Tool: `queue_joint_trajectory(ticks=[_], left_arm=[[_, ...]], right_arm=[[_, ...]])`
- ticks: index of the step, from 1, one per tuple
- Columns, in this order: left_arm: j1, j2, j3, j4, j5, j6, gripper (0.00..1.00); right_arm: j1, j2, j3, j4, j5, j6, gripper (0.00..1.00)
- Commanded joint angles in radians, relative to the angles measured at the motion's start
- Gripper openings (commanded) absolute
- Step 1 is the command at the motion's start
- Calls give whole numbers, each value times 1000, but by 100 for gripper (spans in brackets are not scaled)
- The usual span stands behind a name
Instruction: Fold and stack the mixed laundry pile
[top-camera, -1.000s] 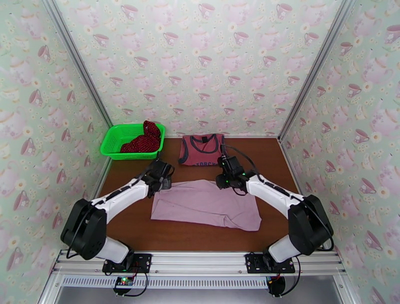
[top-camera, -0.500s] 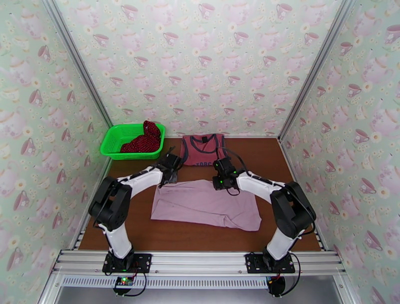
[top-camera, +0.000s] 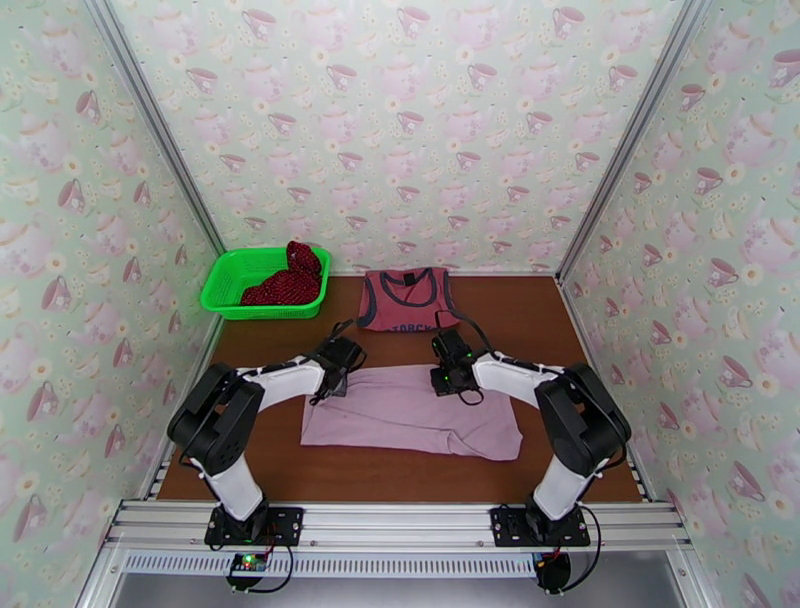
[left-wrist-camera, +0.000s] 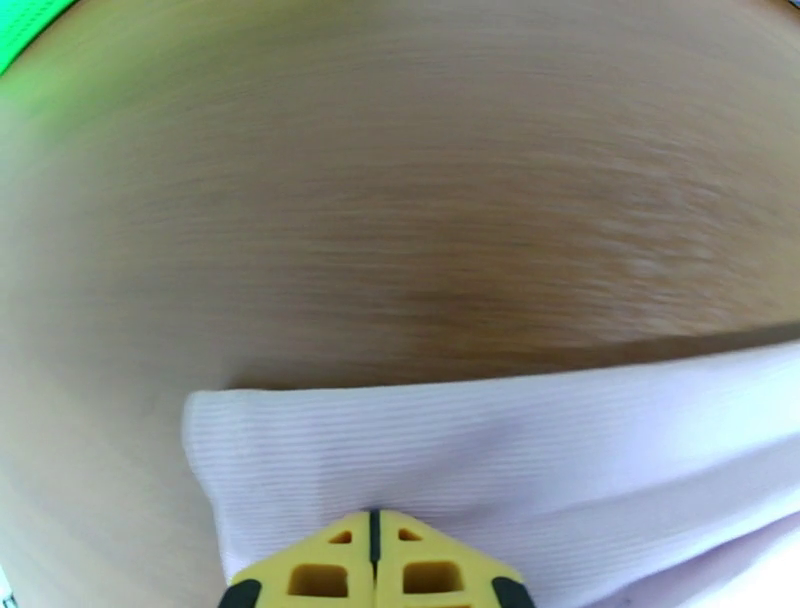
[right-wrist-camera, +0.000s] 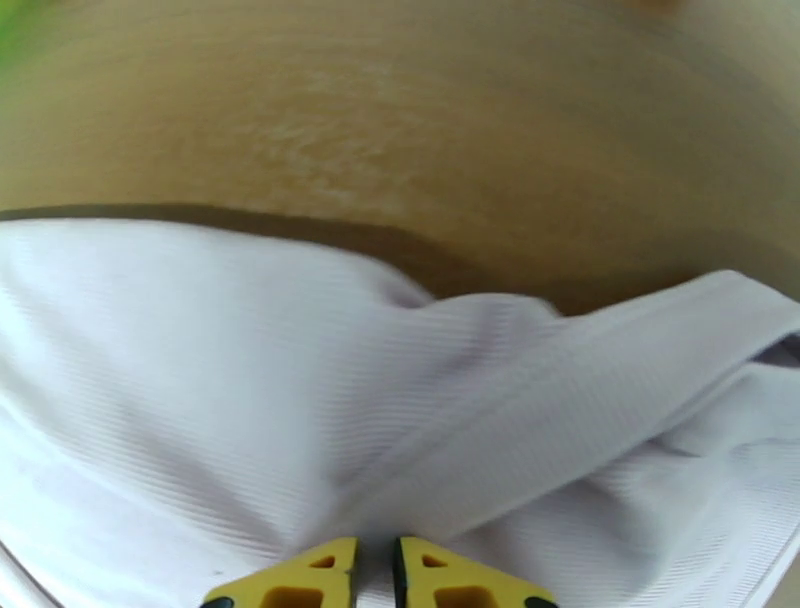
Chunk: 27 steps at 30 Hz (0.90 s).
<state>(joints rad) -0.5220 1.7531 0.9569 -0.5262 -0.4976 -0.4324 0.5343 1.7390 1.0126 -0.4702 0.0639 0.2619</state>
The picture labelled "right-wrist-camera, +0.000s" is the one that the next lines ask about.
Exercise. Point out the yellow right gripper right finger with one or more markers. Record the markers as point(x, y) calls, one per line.
point(462, 578)

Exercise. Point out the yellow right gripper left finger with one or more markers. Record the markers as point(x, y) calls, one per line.
point(294, 578)

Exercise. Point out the lilac ribbed knit top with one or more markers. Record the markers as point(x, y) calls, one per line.
point(312, 375)

